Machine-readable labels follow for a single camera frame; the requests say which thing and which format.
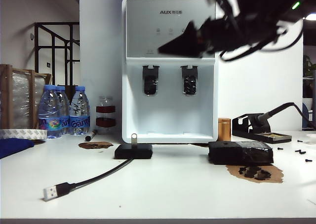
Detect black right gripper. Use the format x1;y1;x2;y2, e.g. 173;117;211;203
158;17;238;59

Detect black rectangular box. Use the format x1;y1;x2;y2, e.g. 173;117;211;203
207;141;274;165

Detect black USB hub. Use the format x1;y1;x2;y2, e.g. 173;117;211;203
114;144;153;160

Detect black dispenser tap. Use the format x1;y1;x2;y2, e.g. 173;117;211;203
180;65;198;96
142;65;160;96

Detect white water dispenser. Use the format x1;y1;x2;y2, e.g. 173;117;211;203
120;0;220;145

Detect golden metal cylinder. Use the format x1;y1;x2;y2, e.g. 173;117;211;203
217;118;232;143

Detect clear jar red bands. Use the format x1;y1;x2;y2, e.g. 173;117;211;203
95;95;116;134

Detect black soldering iron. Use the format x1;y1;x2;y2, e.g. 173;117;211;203
254;102;316;130

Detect black soldering iron stand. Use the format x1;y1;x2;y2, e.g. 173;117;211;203
231;113;292;145

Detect water bottle blue label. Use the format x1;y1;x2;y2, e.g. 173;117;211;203
69;86;90;136
56;85;71;135

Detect black marker pen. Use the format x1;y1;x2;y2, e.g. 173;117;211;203
84;129;97;142

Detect black stair railing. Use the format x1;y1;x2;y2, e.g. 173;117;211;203
34;22;80;86

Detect small brown paper patch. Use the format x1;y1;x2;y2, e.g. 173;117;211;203
78;141;114;150

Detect water bottle colourful label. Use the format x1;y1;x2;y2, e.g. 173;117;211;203
37;84;62;139

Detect large brown paper patch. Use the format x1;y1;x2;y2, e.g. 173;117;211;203
226;163;284;184

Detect white tape roll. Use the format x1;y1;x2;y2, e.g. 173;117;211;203
0;128;47;141

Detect blue cloth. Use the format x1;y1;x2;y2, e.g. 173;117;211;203
0;138;35;160

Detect black USB cable with plug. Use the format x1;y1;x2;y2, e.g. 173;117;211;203
43;158;134;202

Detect wooden frame with plastic wrap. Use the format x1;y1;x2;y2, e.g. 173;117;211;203
0;64;53;130

